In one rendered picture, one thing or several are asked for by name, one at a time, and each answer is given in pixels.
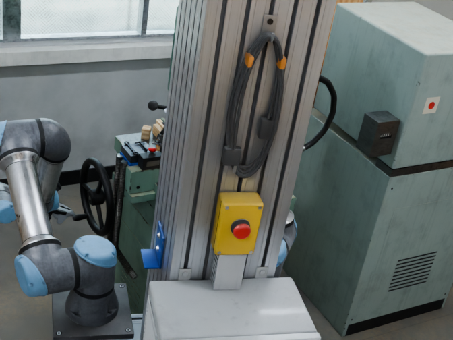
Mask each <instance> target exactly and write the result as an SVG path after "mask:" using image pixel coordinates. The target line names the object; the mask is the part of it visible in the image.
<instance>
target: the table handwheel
mask: <svg viewBox="0 0 453 340"><path fill-rule="evenodd" d="M91 165H93V166H94V167H95V169H96V170H97V171H98V174H99V176H100V179H99V182H98V185H97V188H96V189H92V188H90V186H89V185H88V184H87V178H88V170H89V168H90V166H91ZM102 186H103V188H104V191H103V189H101V188H102ZM80 196H81V201H82V207H83V210H84V214H88V218H87V219H86V220H87V222H88V224H89V226H90V228H91V229H92V230H93V232H95V234H97V235H99V236H106V235H107V234H109V232H110V231H111V229H112V226H113V221H114V214H115V207H114V199H113V189H112V187H111V183H110V180H109V177H108V174H107V172H106V170H105V168H104V166H103V165H102V163H101V162H100V161H99V160H98V159H96V158H94V157H90V158H87V159H86V160H85V161H84V162H83V165H82V168H81V171H80ZM105 201H106V208H107V214H106V221H105V224H104V222H103V219H102V211H101V207H100V205H101V204H104V202H105ZM90 204H91V205H92V206H96V211H97V215H98V222H99V225H100V226H98V224H97V223H96V221H95V219H94V216H93V214H92V211H91V208H90Z"/></svg>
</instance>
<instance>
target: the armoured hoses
mask: <svg viewBox="0 0 453 340"><path fill-rule="evenodd" d="M122 160H123V156H122V155H120V154H118V155H117V156H116V165H115V175H114V180H113V181H114V183H113V199H114V207H115V214H114V221H113V226H112V229H111V231H110V232H109V234H107V240H109V241H110V242H111V243H112V244H113V245H114V247H115V248H116V251H117V258H118V260H119V262H120V263H121V265H122V266H123V268H124V271H125V272H126V273H127V275H129V276H130V277H131V279H132V280H134V279H136V278H137V277H138V275H137V273H136V272H135V271H134V269H133V268H132V267H131V266H130V264H129V263H128V261H127V259H126V258H125V257H124V255H123V253H122V252H121V251H120V249H119V246H118V245H119V234H120V228H121V216H122V210H123V199H124V189H125V172H126V166H127V164H128V162H127V161H122Z"/></svg>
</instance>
